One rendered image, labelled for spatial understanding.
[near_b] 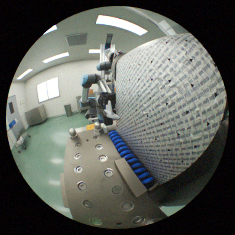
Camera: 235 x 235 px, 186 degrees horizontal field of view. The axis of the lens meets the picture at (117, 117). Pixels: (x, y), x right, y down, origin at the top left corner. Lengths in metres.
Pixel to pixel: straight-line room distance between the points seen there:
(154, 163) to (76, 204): 0.18
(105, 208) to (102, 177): 0.07
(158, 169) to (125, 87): 0.19
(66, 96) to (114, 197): 3.92
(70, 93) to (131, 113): 3.77
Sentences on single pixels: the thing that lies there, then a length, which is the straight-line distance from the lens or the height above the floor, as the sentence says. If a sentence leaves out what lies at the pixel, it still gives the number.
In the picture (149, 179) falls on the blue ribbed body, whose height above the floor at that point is 1.04.
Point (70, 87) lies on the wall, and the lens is 3.85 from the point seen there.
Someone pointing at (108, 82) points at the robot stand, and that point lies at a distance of 1.10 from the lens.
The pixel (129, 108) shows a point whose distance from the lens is 0.16.
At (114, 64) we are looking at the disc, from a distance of 0.23.
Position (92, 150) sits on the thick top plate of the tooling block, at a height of 1.03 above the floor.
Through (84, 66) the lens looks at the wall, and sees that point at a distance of 3.94.
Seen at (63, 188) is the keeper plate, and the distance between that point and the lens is 0.21.
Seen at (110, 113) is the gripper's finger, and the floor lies 1.11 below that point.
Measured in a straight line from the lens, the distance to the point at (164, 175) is 0.16.
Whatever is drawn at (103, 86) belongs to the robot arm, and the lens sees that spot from 0.66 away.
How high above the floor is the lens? 1.19
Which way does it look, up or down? 26 degrees down
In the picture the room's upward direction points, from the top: straight up
